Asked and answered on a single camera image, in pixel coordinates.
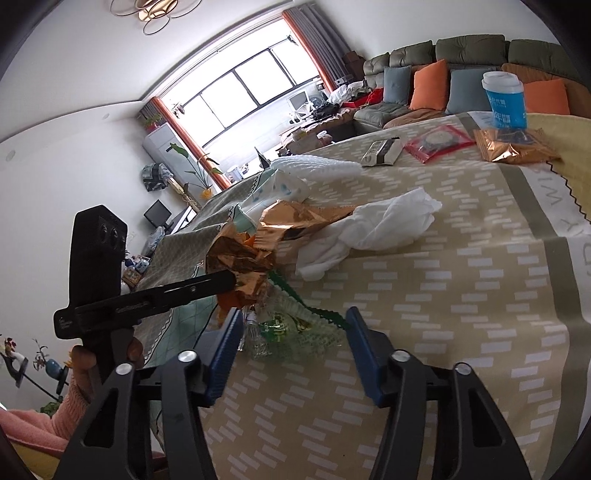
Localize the white standing air conditioner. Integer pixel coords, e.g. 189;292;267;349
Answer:
142;123;204;202

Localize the blue white paper cup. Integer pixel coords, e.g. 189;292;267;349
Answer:
482;71;527;129

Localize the white foam fruit net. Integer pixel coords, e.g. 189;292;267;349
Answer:
270;155;363;182

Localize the gold snack packet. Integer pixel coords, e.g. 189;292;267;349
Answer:
474;128;561;165

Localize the white office chair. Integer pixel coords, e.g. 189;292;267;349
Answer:
290;91;314;123

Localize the orange cushion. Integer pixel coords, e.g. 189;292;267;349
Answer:
524;79;570;115
410;59;449;111

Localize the orange cushion far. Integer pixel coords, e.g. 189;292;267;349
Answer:
410;59;449;111

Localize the tall green houseplant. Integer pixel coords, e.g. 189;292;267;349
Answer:
166;143;215;201

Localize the gold foil wrapper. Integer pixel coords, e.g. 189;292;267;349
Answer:
205;200;355;307

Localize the orange cushion near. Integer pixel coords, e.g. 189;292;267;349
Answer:
524;79;570;115

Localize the pink sleeve left forearm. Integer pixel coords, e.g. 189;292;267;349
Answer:
1;379;89;458

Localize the cluttered coffee table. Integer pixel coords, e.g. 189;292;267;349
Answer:
276;110;356;156

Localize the left hand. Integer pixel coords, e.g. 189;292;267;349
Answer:
68;336;146;402

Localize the blue grey cushion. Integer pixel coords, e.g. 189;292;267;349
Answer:
384;66;412;104
446;68;491;114

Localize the dark green sectional sofa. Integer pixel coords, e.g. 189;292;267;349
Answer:
353;34;590;135

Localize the orange grey curtain left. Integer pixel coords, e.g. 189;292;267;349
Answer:
141;96;231;190

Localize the ring ceiling lamp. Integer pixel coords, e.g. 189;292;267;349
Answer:
108;0;202;36

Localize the clear green plastic wrapper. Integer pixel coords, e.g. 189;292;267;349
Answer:
239;271;348;363

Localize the white black tv cabinet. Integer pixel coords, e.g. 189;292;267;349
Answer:
141;206;197;257

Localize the red snack packet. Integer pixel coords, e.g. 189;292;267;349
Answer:
404;125;475;164

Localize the white black snack packet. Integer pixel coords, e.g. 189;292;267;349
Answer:
361;137;404;167

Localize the orange grey curtain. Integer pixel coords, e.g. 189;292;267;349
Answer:
281;2;353;91
141;96;231;190

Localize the small black monitor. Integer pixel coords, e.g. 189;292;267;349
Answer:
143;200;171;228

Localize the blue grey cushion near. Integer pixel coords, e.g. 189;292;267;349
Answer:
446;68;491;114

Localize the orange peel piece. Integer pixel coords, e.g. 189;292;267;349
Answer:
216;291;245;326

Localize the blue grey cushion far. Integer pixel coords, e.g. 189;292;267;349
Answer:
384;66;412;104

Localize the orange grey curtain right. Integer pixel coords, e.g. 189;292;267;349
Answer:
281;2;353;91

